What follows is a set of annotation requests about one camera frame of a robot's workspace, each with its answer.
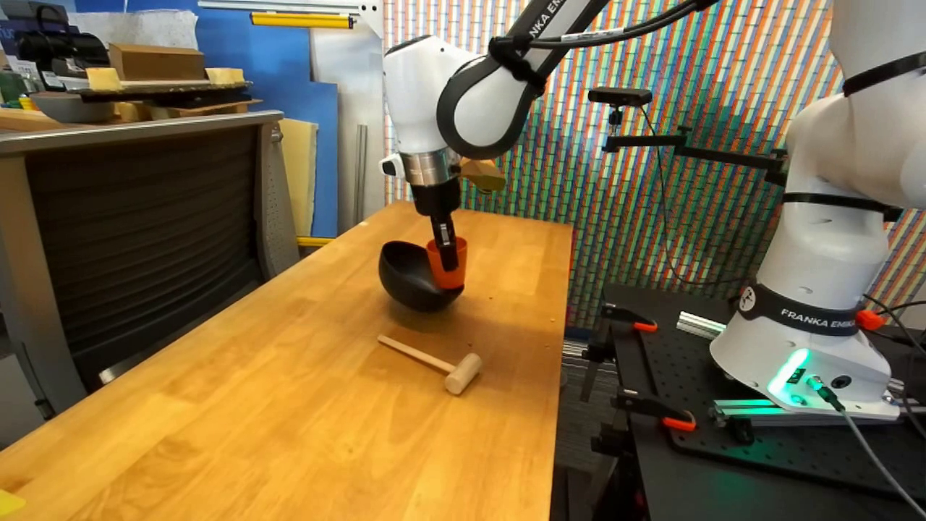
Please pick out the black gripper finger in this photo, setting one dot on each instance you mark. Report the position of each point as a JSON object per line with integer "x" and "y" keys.
{"x": 445, "y": 245}

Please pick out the orange black clamp far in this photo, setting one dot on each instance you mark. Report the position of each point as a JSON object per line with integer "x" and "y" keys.
{"x": 616, "y": 322}

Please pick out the black bowl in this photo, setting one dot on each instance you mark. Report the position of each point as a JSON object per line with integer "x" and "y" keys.
{"x": 406, "y": 277}

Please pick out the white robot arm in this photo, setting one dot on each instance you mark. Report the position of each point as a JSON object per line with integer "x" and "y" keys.
{"x": 855, "y": 161}

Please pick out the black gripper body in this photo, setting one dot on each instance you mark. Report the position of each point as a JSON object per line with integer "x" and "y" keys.
{"x": 436, "y": 203}

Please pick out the silver aluminium rail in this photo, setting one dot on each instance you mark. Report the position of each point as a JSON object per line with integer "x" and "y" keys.
{"x": 697, "y": 325}

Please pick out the black camera on stand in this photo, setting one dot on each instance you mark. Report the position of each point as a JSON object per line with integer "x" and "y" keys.
{"x": 678, "y": 144}

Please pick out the wooden box on shelf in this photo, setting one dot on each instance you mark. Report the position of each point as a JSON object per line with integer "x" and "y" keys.
{"x": 156, "y": 63}

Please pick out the wooden mallet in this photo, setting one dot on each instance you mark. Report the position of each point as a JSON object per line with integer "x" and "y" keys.
{"x": 455, "y": 374}

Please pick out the orange black clamp near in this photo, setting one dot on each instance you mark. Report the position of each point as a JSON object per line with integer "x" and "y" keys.
{"x": 669, "y": 419}

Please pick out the wrist camera wooden mount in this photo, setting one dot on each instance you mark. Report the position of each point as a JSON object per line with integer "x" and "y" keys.
{"x": 483, "y": 174}

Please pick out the orange black clamp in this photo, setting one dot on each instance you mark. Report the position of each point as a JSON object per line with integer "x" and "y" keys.
{"x": 669, "y": 419}
{"x": 616, "y": 322}

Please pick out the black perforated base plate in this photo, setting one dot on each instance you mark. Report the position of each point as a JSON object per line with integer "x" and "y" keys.
{"x": 730, "y": 425}

